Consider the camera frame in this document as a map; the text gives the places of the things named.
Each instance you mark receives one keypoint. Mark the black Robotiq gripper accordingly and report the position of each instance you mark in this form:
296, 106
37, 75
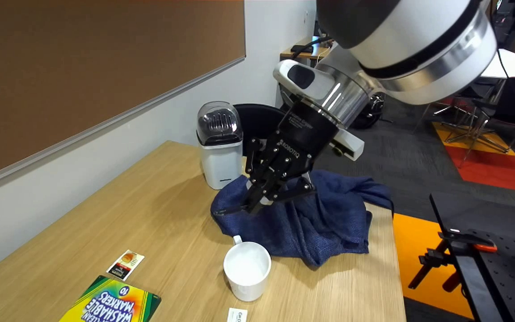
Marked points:
300, 140

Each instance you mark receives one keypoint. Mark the green yellow marker box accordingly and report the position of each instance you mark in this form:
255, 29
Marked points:
112, 304

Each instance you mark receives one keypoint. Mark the white popcorn machine clear dome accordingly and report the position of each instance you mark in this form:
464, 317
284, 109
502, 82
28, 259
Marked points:
219, 161

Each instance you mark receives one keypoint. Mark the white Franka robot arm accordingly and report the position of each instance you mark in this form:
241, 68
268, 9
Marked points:
412, 41

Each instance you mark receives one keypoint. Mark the white ceramic cup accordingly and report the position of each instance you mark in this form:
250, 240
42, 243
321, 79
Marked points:
248, 270

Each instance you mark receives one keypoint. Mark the black perforated mounting board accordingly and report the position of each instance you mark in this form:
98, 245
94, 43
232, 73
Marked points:
509, 286

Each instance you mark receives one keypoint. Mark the small white label card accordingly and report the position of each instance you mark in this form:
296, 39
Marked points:
237, 315

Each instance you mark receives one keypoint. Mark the black metal frame chair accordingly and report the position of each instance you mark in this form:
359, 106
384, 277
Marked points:
479, 127

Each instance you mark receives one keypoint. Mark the brown cork board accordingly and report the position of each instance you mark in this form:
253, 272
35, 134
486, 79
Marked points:
91, 64

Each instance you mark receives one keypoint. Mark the small brown printed card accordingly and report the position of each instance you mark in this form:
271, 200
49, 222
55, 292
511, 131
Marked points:
125, 265

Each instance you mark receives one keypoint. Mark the dark blue cloth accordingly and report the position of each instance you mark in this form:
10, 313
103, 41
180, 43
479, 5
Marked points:
330, 220

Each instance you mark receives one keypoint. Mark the black backpack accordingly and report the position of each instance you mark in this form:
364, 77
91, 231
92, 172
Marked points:
373, 113

